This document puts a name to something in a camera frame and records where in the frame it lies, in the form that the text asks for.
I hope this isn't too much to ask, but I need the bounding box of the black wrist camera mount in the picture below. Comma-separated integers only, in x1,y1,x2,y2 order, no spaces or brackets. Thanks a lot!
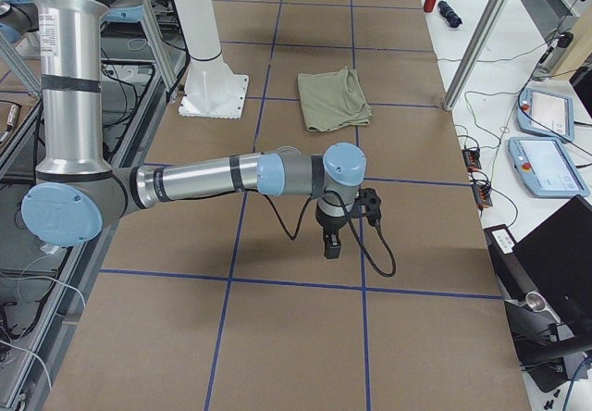
355,188,382,228

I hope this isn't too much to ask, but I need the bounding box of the black laptop computer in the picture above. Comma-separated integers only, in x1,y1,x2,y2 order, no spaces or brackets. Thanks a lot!
484,195,591,316

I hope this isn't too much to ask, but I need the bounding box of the aluminium frame rail structure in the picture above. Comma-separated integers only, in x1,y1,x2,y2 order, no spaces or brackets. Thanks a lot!
1,23,176,410

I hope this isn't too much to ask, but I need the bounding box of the near blue teach pendant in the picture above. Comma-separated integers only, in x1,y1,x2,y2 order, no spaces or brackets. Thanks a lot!
508,137,590,199

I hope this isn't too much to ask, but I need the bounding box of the far orange connector box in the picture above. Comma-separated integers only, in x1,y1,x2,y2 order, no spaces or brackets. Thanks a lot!
462,148,482,171

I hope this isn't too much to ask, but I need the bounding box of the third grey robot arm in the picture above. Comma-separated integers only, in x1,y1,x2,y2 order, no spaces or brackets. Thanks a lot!
1,0,40,59

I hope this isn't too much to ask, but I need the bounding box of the black braided left cable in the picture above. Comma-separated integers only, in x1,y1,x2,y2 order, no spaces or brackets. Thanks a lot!
265,188,398,277

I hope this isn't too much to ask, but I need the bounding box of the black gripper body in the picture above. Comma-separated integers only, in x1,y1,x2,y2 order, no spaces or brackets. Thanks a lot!
315,207,347,241

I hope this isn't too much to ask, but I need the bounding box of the dark blue folded cloth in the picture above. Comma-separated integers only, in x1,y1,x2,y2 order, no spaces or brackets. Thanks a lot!
438,0,463,29

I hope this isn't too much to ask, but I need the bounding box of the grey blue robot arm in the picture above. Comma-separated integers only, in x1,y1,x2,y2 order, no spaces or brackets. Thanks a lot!
21,0,366,258

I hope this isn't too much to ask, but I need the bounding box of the blue teach pendant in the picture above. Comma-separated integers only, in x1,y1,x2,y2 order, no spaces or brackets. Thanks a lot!
516,87,574,143
508,137,590,199

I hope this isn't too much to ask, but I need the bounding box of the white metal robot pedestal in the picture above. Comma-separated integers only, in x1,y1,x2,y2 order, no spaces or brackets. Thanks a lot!
174,0,249,119

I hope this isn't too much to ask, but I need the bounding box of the near orange connector box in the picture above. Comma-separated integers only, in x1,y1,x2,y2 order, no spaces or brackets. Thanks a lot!
471,181,493,211

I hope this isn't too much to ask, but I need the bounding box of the far blue teach pendant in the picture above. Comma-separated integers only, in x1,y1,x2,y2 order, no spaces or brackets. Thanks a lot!
516,87,574,143

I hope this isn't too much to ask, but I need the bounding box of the olive green long-sleeve shirt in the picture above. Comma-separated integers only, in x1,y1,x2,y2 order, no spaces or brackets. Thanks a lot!
297,67,372,132

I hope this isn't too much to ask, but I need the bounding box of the orange connector box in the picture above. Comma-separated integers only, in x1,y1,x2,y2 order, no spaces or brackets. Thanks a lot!
462,148,482,171
471,181,493,211

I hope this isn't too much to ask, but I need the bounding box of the aluminium frame post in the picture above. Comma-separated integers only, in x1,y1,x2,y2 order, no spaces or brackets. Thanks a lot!
442,0,508,111

